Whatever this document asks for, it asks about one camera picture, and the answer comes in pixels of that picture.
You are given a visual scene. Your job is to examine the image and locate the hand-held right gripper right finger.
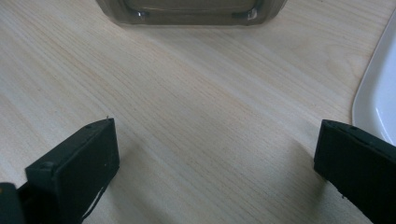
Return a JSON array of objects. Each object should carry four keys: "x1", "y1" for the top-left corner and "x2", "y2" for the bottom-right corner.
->
[{"x1": 313, "y1": 119, "x2": 396, "y2": 224}]

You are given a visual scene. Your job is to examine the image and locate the translucent brown plastic container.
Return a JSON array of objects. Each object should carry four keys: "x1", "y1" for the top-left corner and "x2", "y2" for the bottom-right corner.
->
[{"x1": 94, "y1": 0, "x2": 289, "y2": 27}]

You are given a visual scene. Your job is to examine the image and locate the white plastic container lid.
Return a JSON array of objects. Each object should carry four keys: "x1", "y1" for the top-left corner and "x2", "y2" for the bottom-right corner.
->
[{"x1": 351, "y1": 7, "x2": 396, "y2": 147}]

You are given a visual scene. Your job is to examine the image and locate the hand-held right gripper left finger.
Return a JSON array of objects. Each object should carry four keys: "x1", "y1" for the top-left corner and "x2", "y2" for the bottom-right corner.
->
[{"x1": 17, "y1": 117, "x2": 120, "y2": 224}]

